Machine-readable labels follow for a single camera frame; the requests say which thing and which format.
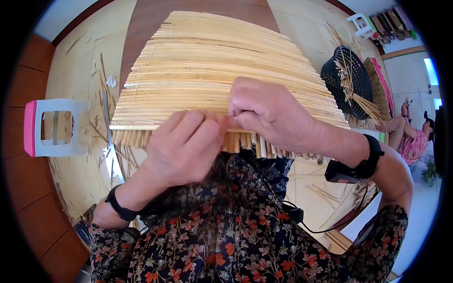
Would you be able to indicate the pile of reeds on floor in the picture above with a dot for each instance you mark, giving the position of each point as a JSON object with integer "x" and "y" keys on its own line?
{"x": 329, "y": 194}

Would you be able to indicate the green potted plant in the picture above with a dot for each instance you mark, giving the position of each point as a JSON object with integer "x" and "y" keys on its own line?
{"x": 430, "y": 173}

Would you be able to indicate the bright window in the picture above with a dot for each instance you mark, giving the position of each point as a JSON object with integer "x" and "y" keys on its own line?
{"x": 431, "y": 70}

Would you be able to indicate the bundle of loose reeds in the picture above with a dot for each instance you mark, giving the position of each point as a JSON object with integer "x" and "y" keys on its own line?
{"x": 350, "y": 88}

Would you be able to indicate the person's left hand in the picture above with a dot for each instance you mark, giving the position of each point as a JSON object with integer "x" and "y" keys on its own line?
{"x": 177, "y": 155}

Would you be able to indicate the person's right thumb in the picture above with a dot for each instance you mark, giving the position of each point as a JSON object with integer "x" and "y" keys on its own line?
{"x": 244, "y": 121}

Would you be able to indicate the person's right fingers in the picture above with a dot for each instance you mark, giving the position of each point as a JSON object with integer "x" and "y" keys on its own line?
{"x": 246, "y": 90}

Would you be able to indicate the black plastic basket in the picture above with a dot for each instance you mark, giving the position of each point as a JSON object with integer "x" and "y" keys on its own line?
{"x": 339, "y": 81}

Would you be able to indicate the fan-shaped reed piece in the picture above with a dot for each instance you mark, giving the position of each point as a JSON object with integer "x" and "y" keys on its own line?
{"x": 378, "y": 88}

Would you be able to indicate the row of leaning wooden boards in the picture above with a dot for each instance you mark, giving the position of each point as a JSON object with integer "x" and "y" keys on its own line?
{"x": 391, "y": 23}

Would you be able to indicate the long metal blade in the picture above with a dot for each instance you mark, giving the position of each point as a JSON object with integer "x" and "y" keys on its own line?
{"x": 106, "y": 116}

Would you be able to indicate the small white plastic stool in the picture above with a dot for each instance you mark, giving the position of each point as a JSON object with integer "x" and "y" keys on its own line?
{"x": 362, "y": 25}

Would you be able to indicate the woven reed mat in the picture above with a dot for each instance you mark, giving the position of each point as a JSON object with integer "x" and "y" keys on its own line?
{"x": 212, "y": 63}

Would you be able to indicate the black wrist band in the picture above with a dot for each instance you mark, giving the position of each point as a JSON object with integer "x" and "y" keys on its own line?
{"x": 122, "y": 208}
{"x": 370, "y": 159}

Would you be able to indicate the white stool with pink top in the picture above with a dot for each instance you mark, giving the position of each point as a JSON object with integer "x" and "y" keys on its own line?
{"x": 53, "y": 127}

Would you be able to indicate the crumpled white paper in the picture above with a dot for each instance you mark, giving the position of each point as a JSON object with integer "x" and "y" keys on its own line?
{"x": 111, "y": 81}

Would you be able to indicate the person's body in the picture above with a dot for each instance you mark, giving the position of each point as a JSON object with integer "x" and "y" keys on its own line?
{"x": 247, "y": 240}

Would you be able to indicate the person's left fingers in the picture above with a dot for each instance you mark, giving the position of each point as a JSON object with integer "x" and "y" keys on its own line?
{"x": 198, "y": 122}

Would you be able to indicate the person's right hand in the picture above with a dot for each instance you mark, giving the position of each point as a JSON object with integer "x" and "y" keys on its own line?
{"x": 279, "y": 116}

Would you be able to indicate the pink cloth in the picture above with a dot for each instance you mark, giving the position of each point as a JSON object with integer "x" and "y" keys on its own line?
{"x": 384, "y": 85}

